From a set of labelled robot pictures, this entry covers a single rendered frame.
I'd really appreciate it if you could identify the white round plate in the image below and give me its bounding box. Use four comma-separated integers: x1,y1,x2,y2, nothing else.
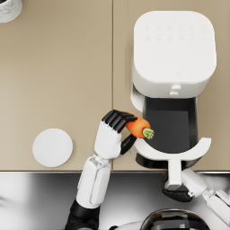
31,128,74,168

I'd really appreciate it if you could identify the air fryer drawer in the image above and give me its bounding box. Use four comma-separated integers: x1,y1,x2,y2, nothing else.
130,96,212,190

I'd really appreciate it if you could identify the orange carrot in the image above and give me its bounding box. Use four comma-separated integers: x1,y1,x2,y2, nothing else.
120,111,155,140

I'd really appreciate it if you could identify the pale air fryer body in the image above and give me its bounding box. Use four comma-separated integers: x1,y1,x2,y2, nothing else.
130,10,217,113

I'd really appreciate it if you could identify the dark round robot body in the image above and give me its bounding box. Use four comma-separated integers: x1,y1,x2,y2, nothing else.
109,208,211,230

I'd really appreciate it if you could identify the white marbled pot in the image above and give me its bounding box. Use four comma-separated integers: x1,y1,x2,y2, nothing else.
0,0,23,24

